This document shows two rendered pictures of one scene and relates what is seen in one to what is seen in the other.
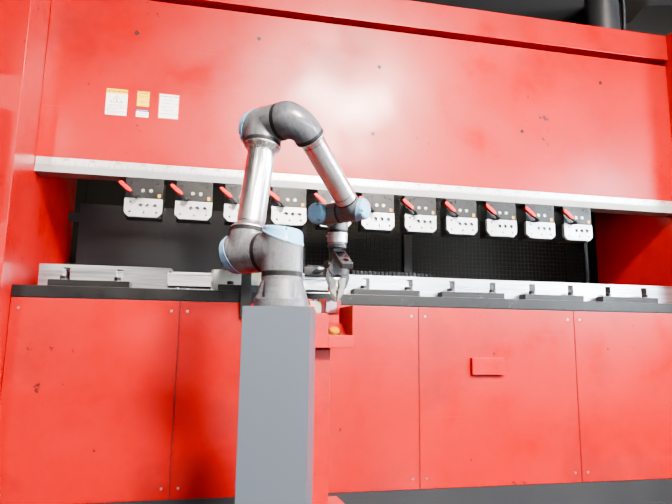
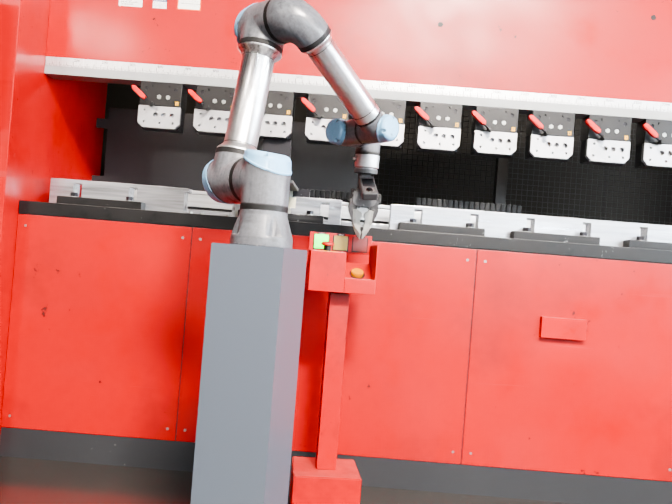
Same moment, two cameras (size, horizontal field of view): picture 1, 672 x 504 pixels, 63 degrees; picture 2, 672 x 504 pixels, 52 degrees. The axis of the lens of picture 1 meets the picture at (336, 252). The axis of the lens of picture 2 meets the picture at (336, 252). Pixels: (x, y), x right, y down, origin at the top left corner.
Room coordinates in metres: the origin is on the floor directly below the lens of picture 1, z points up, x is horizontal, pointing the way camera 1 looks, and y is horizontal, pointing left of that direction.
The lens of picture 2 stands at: (-0.05, -0.38, 0.76)
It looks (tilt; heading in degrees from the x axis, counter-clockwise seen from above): 1 degrees up; 12
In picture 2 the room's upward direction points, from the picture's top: 4 degrees clockwise
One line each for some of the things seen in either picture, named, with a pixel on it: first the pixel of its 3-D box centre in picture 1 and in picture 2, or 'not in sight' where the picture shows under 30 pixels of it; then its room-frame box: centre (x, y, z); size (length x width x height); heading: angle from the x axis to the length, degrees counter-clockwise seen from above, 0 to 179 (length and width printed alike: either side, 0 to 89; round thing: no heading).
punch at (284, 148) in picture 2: not in sight; (276, 152); (2.34, 0.39, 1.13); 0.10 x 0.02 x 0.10; 101
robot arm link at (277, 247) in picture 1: (280, 249); (264, 177); (1.55, 0.16, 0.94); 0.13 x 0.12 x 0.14; 56
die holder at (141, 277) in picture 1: (107, 278); (121, 196); (2.24, 0.92, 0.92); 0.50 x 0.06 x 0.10; 101
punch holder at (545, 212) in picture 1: (535, 222); (660, 145); (2.62, -0.96, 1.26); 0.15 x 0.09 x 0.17; 101
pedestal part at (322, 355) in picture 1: (318, 424); (332, 378); (2.04, 0.05, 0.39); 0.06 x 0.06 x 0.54; 17
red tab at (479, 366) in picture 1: (487, 366); (563, 328); (2.39, -0.65, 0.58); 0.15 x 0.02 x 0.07; 101
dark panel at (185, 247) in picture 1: (195, 252); (234, 167); (2.80, 0.72, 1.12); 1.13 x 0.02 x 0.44; 101
